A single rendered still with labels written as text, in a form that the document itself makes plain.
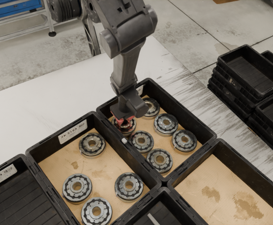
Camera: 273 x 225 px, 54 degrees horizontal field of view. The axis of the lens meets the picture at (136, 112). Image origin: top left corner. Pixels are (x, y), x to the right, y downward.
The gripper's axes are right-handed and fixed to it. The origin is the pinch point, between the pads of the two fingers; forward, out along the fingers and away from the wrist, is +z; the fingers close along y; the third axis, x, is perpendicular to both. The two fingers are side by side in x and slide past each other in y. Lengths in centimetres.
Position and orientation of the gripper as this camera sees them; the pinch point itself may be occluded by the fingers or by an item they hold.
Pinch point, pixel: (123, 120)
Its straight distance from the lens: 108.4
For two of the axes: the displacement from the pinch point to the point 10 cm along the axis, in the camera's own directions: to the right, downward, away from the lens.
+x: -5.7, -6.9, 4.5
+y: 8.2, -4.1, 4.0
